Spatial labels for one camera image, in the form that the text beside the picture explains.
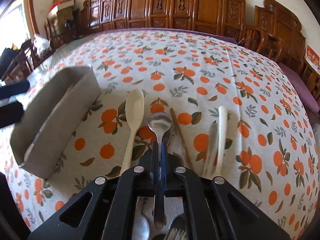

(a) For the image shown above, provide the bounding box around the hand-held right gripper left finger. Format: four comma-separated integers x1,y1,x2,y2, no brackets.
27,142,160,240

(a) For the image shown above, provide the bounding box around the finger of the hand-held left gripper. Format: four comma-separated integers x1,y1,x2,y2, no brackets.
0,100,25,128
0,79,31,100

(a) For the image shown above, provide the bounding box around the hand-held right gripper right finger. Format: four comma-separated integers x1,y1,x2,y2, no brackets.
161,142,292,240

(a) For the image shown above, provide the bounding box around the wooden chopstick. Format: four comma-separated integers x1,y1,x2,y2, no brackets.
169,107,195,170

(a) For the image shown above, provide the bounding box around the grey metal tray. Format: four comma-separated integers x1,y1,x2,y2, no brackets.
10,64,102,180

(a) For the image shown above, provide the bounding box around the metal fork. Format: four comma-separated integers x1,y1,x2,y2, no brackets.
164,214,188,240

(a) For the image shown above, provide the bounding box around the cream plastic spoon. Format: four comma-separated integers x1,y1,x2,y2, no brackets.
120,88,145,177

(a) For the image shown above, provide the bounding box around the black cloth pile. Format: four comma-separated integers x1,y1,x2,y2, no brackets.
0,47,22,67

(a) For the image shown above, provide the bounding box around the wooden chair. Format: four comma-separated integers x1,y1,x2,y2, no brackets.
0,40,40,82

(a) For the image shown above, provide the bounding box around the clear plastic bag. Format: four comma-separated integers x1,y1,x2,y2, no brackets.
34,34,53,55

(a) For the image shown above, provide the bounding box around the white box with red flowers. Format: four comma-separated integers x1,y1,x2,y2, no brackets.
47,1,75,15

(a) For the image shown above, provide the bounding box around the orange print tablecloth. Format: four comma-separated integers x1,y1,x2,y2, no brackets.
0,29,315,240

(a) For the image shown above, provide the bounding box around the purple sofa cushion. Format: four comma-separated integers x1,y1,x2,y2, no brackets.
100,27,239,45

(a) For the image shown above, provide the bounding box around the purple armchair cushion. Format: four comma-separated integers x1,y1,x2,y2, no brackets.
277,62,320,114

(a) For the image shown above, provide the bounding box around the carved wooden sofa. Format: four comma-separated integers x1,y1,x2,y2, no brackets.
79,0,253,48

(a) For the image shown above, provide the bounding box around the carved wooden armchair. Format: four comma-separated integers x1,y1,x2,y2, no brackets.
244,0,320,100

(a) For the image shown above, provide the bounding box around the red card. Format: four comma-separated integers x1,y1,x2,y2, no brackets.
305,45,320,67

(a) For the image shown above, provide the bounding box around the wooden door frame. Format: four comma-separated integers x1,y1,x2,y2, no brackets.
25,0,42,40

